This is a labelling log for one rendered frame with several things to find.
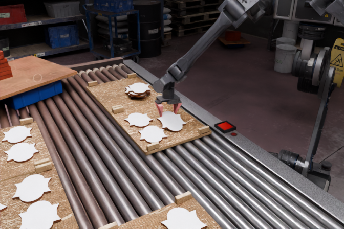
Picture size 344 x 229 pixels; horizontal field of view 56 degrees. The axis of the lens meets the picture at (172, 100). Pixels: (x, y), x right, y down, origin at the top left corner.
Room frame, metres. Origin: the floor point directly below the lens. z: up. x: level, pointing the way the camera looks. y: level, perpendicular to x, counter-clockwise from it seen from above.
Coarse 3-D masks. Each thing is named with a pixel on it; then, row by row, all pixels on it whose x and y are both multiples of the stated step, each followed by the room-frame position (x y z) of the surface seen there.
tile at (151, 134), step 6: (150, 126) 1.32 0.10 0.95; (156, 126) 1.32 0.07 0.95; (138, 132) 1.28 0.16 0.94; (144, 132) 1.27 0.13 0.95; (150, 132) 1.27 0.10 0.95; (156, 132) 1.27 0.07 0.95; (162, 132) 1.27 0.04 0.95; (144, 138) 1.22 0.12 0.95; (150, 138) 1.22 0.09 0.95; (156, 138) 1.22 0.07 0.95; (162, 138) 1.23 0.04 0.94
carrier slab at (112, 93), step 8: (120, 80) 1.93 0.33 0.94; (128, 80) 1.93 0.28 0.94; (136, 80) 1.93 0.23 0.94; (88, 88) 1.79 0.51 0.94; (96, 88) 1.79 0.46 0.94; (104, 88) 1.80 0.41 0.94; (112, 88) 1.80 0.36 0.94; (120, 88) 1.80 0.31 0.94; (152, 88) 1.80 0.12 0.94; (96, 96) 1.68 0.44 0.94; (104, 96) 1.68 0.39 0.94; (112, 96) 1.69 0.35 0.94; (120, 96) 1.69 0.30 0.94; (128, 96) 1.69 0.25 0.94; (152, 96) 1.69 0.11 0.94; (104, 104) 1.58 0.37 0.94; (112, 104) 1.58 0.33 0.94; (120, 104) 1.58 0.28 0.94; (128, 104) 1.58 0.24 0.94; (136, 104) 1.58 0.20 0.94; (144, 104) 1.58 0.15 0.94; (112, 112) 1.48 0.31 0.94
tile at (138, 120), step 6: (132, 114) 1.44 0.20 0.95; (138, 114) 1.44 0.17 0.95; (144, 114) 1.44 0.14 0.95; (126, 120) 1.39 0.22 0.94; (132, 120) 1.38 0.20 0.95; (138, 120) 1.38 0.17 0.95; (144, 120) 1.38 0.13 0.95; (150, 120) 1.39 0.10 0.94; (132, 126) 1.34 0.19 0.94; (138, 126) 1.33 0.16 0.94; (144, 126) 1.33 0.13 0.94
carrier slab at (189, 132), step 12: (132, 108) 1.53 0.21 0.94; (144, 108) 1.53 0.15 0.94; (156, 108) 1.53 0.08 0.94; (168, 108) 1.53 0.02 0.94; (180, 108) 1.53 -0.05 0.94; (120, 120) 1.40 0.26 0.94; (156, 120) 1.40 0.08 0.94; (192, 120) 1.41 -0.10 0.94; (132, 132) 1.29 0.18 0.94; (168, 132) 1.29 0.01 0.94; (180, 132) 1.29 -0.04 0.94; (192, 132) 1.29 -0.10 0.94; (144, 144) 1.19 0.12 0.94; (168, 144) 1.19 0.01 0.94
